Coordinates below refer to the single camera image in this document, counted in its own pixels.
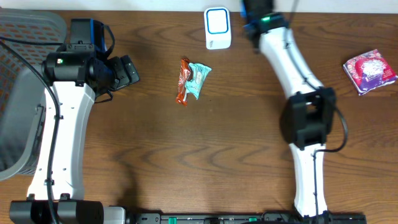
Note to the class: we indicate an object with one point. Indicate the white barcode scanner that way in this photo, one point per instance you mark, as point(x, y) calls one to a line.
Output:
point(217, 28)

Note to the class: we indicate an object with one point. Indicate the purple Carefree pad package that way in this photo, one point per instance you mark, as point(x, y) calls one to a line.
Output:
point(369, 71)

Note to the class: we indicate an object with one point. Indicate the teal wipes packet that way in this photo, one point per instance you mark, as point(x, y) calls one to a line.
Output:
point(200, 72)

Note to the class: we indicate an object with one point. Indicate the red snack wrapper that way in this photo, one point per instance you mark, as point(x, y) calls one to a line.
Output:
point(185, 75)

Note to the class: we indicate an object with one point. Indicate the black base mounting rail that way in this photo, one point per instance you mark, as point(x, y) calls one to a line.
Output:
point(264, 218)

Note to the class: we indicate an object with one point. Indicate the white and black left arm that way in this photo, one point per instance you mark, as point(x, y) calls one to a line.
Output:
point(74, 78)

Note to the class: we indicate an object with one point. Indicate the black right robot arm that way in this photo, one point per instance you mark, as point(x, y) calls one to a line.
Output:
point(311, 123)

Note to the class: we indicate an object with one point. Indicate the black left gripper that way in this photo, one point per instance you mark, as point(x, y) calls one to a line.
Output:
point(123, 73)

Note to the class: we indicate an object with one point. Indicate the grey plastic mesh basket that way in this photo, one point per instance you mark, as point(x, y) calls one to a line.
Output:
point(29, 35)

